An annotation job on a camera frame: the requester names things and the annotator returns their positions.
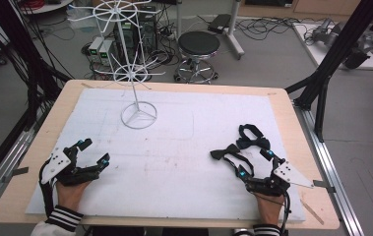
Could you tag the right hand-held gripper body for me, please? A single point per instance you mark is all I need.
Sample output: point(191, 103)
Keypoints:
point(287, 175)

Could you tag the black flat box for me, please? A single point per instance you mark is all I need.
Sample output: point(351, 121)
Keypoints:
point(219, 23)

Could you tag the white stand post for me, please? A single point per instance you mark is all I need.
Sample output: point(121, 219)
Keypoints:
point(233, 32)

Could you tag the grey power supply unit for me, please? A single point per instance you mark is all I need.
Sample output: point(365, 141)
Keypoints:
point(106, 52)
point(94, 47)

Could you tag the black bow tie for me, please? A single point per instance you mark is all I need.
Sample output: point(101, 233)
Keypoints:
point(221, 153)
point(253, 143)

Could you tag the black computer tower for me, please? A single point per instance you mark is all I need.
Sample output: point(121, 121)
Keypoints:
point(148, 32)

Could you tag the black round stool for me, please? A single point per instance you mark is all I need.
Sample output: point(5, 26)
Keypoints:
point(198, 42)

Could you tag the person's right hand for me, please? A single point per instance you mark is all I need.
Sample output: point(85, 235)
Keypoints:
point(269, 209)

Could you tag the white foam mat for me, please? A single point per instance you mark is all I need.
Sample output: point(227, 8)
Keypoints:
point(174, 164)

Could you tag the thin wooden stick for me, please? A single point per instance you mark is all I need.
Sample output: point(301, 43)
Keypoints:
point(312, 211)

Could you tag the person's left hand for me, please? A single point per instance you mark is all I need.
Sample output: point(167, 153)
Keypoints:
point(70, 196)

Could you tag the aluminium rail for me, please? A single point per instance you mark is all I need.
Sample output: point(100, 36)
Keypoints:
point(7, 164)
point(335, 183)

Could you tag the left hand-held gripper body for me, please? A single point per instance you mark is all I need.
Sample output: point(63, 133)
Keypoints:
point(57, 163)

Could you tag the black metal frame stand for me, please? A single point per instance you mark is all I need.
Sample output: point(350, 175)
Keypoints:
point(26, 59)
point(331, 62)

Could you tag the grey metal clamp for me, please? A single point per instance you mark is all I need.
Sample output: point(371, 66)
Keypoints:
point(16, 173)
point(323, 185)

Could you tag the white platform board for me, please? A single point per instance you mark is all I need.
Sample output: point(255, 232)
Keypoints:
point(318, 55)

